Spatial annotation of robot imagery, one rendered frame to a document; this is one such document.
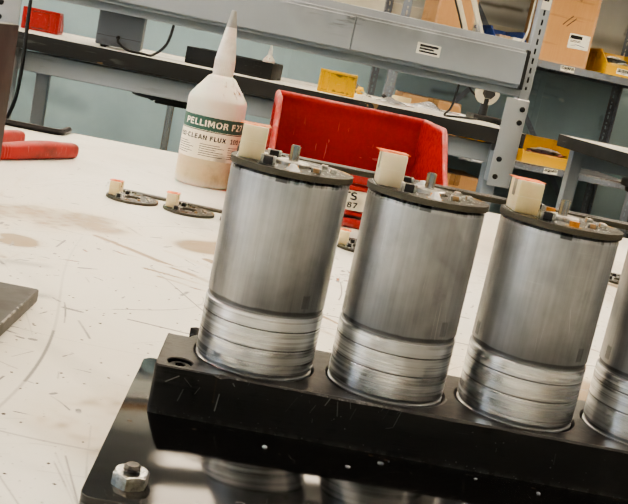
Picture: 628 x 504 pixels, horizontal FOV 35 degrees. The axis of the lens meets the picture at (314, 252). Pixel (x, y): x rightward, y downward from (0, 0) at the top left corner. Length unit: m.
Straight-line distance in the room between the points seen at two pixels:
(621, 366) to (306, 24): 2.34
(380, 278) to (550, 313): 0.03
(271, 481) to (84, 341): 0.10
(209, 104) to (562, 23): 3.98
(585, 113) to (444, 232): 4.81
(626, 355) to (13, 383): 0.13
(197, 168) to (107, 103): 4.11
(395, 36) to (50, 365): 2.35
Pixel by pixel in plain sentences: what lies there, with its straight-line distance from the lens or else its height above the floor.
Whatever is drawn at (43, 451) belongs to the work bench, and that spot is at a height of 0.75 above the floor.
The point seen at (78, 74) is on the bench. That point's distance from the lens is 2.60.
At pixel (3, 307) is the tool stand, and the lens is 0.27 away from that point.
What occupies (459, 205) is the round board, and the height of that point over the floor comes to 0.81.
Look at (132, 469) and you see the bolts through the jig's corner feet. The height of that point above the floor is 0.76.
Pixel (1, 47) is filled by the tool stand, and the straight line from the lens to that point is 0.26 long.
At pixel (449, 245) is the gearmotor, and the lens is 0.19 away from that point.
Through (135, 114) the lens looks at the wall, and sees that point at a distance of 4.66.
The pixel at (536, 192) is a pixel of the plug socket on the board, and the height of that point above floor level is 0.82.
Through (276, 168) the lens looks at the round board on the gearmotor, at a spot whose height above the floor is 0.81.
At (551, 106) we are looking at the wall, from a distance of 4.94.
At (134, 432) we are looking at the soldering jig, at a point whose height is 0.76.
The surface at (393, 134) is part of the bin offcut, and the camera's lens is 0.64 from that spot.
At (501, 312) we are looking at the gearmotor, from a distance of 0.20.
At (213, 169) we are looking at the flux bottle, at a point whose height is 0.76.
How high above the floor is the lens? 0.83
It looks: 11 degrees down
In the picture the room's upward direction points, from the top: 12 degrees clockwise
